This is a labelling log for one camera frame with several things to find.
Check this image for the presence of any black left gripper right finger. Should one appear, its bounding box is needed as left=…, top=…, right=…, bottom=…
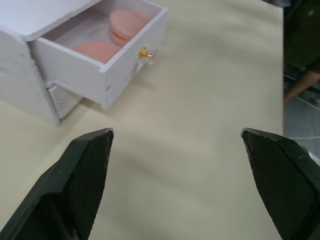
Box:
left=240, top=127, right=320, bottom=240

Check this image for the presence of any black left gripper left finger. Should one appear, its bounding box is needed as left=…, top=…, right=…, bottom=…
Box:
left=0, top=127, right=114, bottom=240

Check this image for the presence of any white closed drawer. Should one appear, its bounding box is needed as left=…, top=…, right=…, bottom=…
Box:
left=46, top=84, right=83, bottom=120

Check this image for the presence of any white drawer with crystal knob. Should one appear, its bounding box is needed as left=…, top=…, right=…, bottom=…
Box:
left=26, top=0, right=171, bottom=111

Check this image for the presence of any pink round makeup sponge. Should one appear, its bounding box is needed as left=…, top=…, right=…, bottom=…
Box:
left=109, top=9, right=148, bottom=40
left=72, top=41, right=123, bottom=64
left=107, top=29, right=133, bottom=48

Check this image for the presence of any white cosmetic organizer box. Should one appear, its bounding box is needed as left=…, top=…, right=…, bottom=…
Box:
left=0, top=0, right=101, bottom=127

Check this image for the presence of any person in dark green shirt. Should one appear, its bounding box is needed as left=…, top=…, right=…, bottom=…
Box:
left=283, top=0, right=320, bottom=105

